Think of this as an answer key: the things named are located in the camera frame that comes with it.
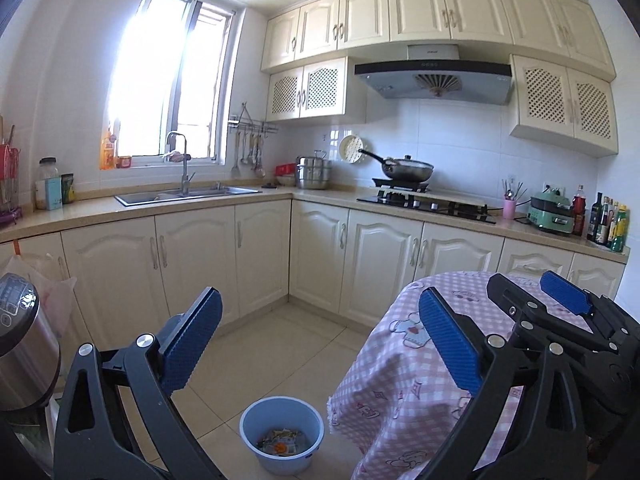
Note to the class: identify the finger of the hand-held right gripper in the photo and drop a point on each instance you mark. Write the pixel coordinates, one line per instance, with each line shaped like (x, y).
(565, 292)
(545, 317)

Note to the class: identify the grey range hood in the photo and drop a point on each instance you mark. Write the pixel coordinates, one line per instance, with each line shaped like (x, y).
(435, 80)

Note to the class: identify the pink checkered tablecloth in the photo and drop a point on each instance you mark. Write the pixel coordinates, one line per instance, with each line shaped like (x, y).
(400, 360)

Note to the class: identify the clear condiment bottle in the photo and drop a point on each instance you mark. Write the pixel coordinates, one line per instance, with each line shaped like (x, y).
(611, 210)

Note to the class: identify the brown sauce bottle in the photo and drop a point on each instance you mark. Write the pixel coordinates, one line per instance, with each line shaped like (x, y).
(605, 225)

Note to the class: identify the metal utensil rail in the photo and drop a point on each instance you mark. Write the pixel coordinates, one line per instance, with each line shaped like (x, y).
(252, 125)

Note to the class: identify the blue plastic bucket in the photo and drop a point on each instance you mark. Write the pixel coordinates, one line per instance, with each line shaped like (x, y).
(270, 412)

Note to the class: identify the row of hanging kitchen utensils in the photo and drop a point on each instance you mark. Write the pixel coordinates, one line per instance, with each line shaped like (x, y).
(247, 152)

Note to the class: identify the bundle of chopsticks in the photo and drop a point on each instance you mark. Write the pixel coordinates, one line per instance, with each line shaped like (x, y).
(512, 190)

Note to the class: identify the steel kitchen faucet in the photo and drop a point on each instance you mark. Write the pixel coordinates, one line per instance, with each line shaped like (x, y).
(185, 170)

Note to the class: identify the black wok with glass lid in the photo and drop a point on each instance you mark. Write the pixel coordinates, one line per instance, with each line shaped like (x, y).
(407, 170)

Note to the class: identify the dark green packet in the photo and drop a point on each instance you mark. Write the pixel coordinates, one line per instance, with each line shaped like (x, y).
(68, 190)

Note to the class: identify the white wall socket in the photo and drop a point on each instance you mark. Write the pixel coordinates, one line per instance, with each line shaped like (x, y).
(554, 190)

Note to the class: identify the translucent plastic bag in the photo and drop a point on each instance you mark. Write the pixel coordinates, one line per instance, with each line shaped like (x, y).
(50, 295)

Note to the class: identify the stainless steel steamer pot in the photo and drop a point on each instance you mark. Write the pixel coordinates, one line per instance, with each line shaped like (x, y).
(314, 172)

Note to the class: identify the black gas stove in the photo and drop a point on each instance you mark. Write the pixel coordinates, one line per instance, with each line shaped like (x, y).
(425, 205)

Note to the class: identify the pink cloth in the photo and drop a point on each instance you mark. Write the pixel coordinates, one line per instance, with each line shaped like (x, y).
(174, 156)

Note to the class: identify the pink utensil cup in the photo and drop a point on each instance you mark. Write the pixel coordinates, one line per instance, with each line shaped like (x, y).
(509, 209)

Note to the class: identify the green electric cooker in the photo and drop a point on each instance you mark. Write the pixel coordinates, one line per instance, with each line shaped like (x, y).
(550, 212)

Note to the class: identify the clear jar dark lid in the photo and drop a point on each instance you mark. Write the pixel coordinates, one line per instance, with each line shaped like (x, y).
(42, 175)

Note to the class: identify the small orange box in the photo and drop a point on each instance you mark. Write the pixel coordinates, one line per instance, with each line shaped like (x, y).
(123, 162)

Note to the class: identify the kitchen window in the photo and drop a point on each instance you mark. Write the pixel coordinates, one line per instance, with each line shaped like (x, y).
(165, 85)

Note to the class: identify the green bottle yellow label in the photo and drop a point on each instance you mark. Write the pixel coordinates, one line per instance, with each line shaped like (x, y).
(620, 230)

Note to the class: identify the cream lattice door wall cabinet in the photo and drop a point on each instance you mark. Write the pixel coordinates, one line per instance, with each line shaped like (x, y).
(560, 105)
(315, 90)

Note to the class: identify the stainless steel sink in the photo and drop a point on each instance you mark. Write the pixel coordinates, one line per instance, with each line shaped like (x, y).
(200, 194)

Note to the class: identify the orange bottle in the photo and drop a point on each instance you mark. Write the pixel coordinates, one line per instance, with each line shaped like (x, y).
(107, 152)

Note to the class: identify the heap of mixed wrappers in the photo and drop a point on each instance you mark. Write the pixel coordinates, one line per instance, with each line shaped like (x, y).
(280, 442)

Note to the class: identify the stainless steel rice cooker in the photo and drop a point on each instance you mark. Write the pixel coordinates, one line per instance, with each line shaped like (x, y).
(25, 350)

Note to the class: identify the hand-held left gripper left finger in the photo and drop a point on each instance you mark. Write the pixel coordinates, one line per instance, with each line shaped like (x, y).
(192, 340)

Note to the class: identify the teal carton box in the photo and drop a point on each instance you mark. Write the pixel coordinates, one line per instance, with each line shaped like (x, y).
(53, 194)

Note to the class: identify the cream upper wall cabinets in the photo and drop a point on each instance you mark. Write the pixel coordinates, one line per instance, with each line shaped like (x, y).
(420, 10)

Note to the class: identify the red container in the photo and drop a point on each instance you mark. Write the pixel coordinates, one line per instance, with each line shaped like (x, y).
(286, 168)

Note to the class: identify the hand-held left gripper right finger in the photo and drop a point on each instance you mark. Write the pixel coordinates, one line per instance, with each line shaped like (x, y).
(450, 340)

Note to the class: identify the small pale bowl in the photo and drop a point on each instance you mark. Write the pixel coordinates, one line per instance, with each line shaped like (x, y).
(286, 180)

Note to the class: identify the cream perforated round lid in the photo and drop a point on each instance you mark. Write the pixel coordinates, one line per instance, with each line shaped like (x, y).
(350, 149)

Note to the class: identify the red utensil holder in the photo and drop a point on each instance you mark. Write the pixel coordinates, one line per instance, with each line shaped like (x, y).
(6, 170)

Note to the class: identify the dark glass bottle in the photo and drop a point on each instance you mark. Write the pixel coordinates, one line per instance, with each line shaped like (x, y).
(595, 220)

